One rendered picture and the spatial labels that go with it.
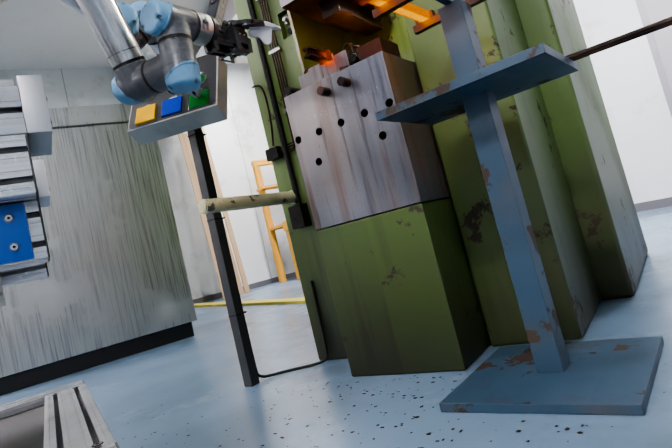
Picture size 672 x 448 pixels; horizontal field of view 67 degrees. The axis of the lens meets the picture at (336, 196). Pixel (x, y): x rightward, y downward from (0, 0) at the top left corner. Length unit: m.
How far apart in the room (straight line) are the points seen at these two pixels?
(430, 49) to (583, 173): 0.70
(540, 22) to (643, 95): 3.44
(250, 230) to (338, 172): 6.78
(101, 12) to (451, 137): 1.00
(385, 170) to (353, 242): 0.25
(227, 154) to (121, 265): 4.86
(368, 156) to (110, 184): 2.69
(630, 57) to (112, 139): 4.47
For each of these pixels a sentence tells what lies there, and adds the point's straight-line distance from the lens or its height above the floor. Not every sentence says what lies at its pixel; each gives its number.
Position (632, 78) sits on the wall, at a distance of 5.44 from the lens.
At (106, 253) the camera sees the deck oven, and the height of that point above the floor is 0.72.
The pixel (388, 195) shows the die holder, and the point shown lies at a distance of 1.46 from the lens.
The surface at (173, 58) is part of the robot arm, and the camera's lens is 1.16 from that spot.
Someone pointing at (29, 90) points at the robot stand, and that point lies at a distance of 0.89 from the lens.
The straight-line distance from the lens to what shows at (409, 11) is 1.40.
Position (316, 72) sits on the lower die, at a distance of 1.69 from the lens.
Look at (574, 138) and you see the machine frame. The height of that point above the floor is 0.57.
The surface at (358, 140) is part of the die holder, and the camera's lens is 1.51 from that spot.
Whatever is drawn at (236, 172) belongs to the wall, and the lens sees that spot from 8.40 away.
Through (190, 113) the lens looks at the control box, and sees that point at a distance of 1.80.
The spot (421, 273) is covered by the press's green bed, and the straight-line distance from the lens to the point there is 1.45.
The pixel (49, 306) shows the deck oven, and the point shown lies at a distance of 3.81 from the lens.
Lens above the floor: 0.42
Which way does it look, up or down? 5 degrees up
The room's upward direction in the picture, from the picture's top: 14 degrees counter-clockwise
